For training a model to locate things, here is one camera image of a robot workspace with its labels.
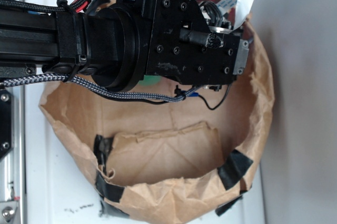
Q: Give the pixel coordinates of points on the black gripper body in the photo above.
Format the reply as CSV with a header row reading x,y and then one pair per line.
x,y
174,40

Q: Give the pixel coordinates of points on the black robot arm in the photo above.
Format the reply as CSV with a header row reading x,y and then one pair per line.
x,y
122,43

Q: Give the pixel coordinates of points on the green dimpled ball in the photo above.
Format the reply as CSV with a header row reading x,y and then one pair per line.
x,y
149,80

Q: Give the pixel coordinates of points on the brown paper bag tray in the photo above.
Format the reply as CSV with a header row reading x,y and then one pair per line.
x,y
174,162

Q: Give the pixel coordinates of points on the black metal bracket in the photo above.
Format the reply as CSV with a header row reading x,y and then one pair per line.
x,y
6,123

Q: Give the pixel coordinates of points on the aluminium frame rail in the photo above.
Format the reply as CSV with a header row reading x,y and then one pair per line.
x,y
13,172

